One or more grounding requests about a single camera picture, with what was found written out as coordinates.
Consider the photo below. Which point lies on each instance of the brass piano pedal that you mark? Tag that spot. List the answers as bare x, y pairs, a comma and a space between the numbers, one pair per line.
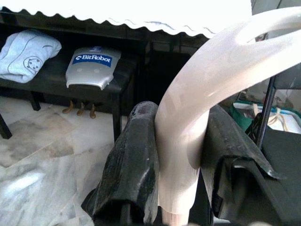
68, 108
80, 109
92, 111

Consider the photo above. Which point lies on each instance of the white scalloped piano cover cloth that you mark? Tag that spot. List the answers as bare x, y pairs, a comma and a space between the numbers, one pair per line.
117, 9

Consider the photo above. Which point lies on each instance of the silver BitRobot cover panel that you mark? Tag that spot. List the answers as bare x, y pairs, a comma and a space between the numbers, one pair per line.
91, 73

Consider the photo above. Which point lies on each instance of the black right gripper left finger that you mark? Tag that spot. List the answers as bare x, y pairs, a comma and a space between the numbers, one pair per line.
127, 164

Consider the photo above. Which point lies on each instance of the light blue folded cloth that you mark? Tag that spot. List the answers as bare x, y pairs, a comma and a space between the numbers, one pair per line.
23, 54

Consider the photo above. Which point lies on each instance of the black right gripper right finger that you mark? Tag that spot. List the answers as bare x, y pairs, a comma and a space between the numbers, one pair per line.
235, 169

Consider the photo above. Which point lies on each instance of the black piano bench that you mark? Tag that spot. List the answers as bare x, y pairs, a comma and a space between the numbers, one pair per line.
51, 80

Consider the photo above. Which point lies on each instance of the black metal chair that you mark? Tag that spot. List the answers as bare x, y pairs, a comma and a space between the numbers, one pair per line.
266, 110

